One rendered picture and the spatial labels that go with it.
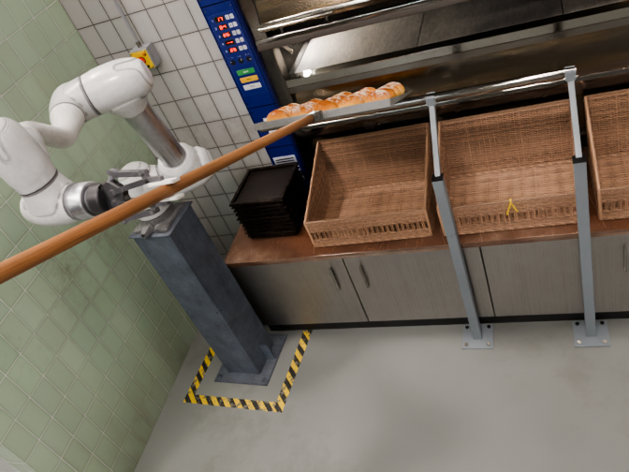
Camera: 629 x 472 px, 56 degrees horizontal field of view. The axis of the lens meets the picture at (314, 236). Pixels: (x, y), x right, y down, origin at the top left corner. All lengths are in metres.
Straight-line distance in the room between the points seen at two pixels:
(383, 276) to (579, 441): 1.01
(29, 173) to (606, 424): 2.17
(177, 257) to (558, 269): 1.58
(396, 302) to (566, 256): 0.78
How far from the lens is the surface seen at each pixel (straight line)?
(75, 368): 2.83
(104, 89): 1.95
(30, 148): 1.46
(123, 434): 3.09
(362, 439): 2.72
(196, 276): 2.63
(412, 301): 2.79
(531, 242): 2.48
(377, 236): 2.58
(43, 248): 1.07
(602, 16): 2.60
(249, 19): 2.72
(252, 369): 3.10
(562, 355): 2.80
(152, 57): 2.92
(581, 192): 2.26
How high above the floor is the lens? 2.27
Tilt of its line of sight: 37 degrees down
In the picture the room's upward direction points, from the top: 24 degrees counter-clockwise
